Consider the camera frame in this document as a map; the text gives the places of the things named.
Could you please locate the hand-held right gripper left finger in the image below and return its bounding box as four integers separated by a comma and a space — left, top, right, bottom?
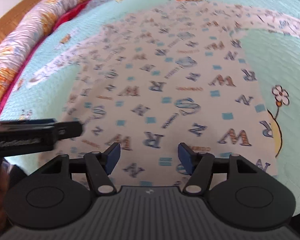
40, 142, 122, 197

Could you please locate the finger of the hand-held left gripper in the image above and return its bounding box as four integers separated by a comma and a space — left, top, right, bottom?
55, 121, 83, 140

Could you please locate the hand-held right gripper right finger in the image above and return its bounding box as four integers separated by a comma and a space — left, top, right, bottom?
178, 142, 259, 197

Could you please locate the letter-print white shirt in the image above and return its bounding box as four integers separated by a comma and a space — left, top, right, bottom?
27, 1, 300, 187

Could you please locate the person's left hand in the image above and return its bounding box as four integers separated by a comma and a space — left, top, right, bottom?
0, 165, 10, 230

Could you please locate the floral pink pillow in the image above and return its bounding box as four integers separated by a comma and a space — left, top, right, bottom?
0, 0, 100, 122

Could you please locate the red bed cloth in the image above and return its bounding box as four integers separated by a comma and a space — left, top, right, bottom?
0, 0, 90, 120

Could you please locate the wooden headboard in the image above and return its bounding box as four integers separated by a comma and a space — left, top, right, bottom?
0, 0, 65, 55

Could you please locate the bee-print green blanket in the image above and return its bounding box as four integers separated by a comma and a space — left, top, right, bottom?
0, 0, 300, 215

